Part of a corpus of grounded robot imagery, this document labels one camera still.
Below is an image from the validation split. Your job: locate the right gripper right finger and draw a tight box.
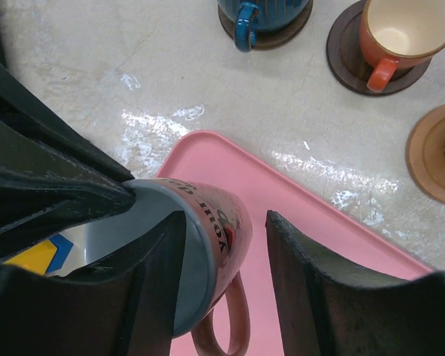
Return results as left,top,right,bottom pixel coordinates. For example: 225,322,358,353
271,228,445,355

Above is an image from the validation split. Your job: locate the white cup brown handle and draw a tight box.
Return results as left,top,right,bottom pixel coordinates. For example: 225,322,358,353
58,178,253,355

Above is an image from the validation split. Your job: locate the pink tray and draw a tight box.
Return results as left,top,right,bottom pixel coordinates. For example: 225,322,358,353
157,131,432,355

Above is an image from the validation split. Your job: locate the dark blue cup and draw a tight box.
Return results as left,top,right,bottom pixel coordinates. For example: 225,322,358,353
217,0,309,53

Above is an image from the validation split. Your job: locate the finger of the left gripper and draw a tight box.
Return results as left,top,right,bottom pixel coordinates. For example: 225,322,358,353
0,64,135,262

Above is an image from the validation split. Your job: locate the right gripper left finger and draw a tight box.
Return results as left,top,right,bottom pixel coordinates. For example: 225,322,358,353
0,211,186,355

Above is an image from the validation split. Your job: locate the dark wooden coaster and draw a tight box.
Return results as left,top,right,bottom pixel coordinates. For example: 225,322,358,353
326,1,431,96
217,0,314,51

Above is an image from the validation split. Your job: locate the yellow toy block house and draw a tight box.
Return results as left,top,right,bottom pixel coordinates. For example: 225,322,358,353
4,234,74,275

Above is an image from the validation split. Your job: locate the orange cup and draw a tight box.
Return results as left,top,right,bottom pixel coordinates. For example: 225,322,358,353
359,0,445,93

